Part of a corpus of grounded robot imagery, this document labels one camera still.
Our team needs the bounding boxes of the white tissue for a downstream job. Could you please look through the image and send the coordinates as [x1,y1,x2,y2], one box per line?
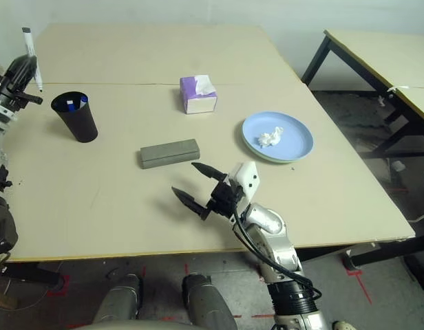
[257,126,285,149]
[194,74,216,96]

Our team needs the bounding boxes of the grey robot left leg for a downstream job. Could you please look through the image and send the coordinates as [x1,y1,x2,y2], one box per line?
[93,274,144,324]

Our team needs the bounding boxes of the blue plastic plate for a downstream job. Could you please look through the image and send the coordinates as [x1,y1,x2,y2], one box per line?
[242,110,315,162]

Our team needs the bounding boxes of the purple tissue box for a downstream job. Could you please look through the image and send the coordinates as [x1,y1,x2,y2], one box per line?
[179,74,219,116]

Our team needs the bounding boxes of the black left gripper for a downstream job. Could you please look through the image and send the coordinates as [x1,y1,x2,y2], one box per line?
[0,54,44,110]

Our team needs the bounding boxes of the grey robot leg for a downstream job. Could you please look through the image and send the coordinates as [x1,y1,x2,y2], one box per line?
[182,274,239,330]
[93,274,144,324]

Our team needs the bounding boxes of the white tissue in box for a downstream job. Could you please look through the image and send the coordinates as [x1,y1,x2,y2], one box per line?
[194,74,216,96]

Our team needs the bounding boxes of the beige side table black legs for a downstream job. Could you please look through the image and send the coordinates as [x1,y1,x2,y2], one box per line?
[363,85,424,161]
[301,29,424,96]

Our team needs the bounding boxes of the grey glasses case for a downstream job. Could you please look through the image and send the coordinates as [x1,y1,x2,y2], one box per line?
[140,138,202,170]

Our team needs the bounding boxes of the brown wooden plank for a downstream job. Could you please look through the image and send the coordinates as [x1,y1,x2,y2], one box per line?
[0,294,19,310]

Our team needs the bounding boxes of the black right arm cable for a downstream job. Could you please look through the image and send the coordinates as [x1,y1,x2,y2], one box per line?
[231,197,323,303]

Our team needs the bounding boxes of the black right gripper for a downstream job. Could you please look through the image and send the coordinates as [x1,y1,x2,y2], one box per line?
[171,162,246,221]

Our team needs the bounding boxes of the thin white floor cable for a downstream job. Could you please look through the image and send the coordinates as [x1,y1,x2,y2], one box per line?
[0,278,51,309]

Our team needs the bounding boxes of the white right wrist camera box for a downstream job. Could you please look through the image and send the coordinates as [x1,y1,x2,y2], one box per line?
[229,160,261,221]

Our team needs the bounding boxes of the grey robot right leg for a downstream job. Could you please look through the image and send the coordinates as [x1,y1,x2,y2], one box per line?
[182,274,239,330]

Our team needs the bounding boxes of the black plastic cup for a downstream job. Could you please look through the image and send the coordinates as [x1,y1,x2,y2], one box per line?
[50,91,98,144]

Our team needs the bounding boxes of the black table foot bar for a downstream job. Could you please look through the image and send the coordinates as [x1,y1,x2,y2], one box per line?
[1,263,61,286]
[297,230,424,270]

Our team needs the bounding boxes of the black caster base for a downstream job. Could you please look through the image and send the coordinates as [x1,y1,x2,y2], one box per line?
[403,252,424,293]

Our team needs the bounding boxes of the black-capped whiteboard marker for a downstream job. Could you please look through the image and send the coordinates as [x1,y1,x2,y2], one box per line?
[21,27,45,93]

